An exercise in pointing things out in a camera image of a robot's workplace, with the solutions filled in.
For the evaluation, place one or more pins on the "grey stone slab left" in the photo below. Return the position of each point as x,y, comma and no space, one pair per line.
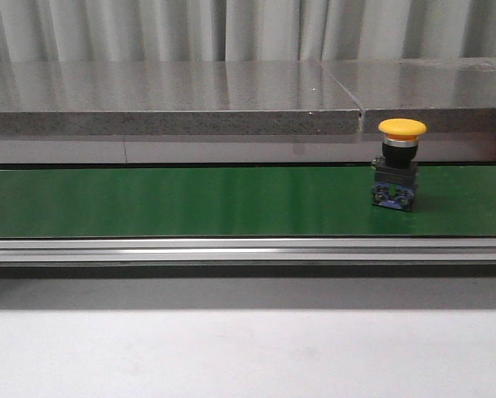
173,98

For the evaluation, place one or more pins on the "grey stone slab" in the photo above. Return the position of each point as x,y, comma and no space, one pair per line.
448,95
173,98

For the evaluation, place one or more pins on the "green conveyor belt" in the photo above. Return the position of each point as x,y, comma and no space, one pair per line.
239,201

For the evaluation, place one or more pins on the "grey stone slab right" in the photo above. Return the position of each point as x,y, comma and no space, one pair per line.
448,95

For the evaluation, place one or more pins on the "white base panel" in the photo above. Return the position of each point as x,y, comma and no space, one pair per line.
358,147

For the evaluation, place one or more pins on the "grey curtain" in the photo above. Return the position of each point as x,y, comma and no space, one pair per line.
245,30

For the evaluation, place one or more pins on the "aluminium conveyor frame rail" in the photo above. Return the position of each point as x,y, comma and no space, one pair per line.
347,250

